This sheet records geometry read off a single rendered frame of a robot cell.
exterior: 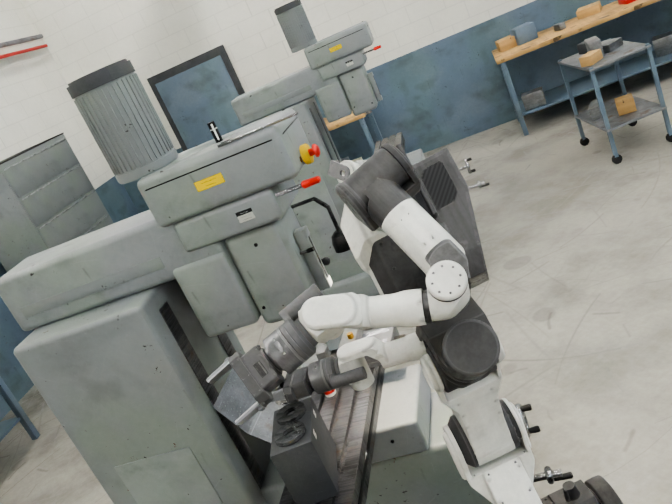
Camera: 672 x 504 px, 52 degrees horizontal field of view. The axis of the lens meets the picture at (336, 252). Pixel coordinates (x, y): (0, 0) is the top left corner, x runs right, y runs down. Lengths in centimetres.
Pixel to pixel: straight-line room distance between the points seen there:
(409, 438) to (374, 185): 107
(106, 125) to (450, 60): 672
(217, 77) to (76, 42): 186
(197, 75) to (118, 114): 692
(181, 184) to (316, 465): 87
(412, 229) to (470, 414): 57
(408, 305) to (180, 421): 118
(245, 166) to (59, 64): 793
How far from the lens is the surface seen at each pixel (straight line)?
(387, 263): 152
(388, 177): 142
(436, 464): 234
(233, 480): 242
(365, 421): 218
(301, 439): 189
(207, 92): 900
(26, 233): 713
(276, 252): 207
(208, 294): 217
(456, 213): 155
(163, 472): 248
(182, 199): 205
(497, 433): 183
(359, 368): 184
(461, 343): 139
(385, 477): 239
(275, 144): 192
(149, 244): 217
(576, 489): 221
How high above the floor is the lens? 213
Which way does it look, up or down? 19 degrees down
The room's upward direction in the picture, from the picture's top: 24 degrees counter-clockwise
